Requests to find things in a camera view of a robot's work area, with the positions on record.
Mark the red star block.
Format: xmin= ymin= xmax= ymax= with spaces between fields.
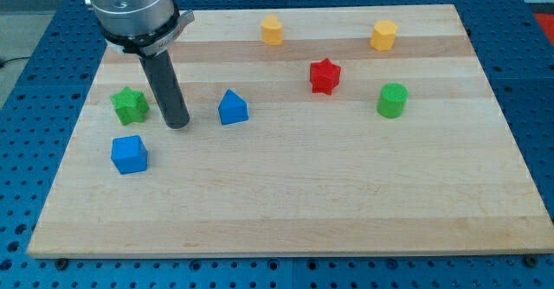
xmin=309 ymin=58 xmax=341 ymax=95

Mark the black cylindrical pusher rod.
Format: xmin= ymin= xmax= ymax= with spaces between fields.
xmin=139 ymin=51 xmax=190 ymax=129

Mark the yellow hexagon block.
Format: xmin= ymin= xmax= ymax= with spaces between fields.
xmin=370 ymin=20 xmax=398 ymax=51

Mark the yellow heart block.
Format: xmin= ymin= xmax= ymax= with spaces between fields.
xmin=261 ymin=15 xmax=283 ymax=46

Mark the red object at edge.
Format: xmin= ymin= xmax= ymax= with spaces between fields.
xmin=534 ymin=13 xmax=554 ymax=45

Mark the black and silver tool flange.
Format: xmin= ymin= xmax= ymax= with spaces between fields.
xmin=100 ymin=10 xmax=195 ymax=57

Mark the blue cube block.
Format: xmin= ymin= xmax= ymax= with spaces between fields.
xmin=111 ymin=135 xmax=148 ymax=175

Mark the wooden board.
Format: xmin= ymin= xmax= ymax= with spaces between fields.
xmin=28 ymin=4 xmax=553 ymax=259

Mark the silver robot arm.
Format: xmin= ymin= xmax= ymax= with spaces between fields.
xmin=85 ymin=0 xmax=195 ymax=129

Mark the green cylinder block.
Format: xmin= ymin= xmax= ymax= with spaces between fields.
xmin=377 ymin=83 xmax=409 ymax=119

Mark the black cable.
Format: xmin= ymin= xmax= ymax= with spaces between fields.
xmin=0 ymin=55 xmax=29 ymax=68

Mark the blue triangle block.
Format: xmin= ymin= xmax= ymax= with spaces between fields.
xmin=218 ymin=89 xmax=249 ymax=125

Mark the green star block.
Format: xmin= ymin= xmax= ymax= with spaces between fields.
xmin=110 ymin=87 xmax=150 ymax=125

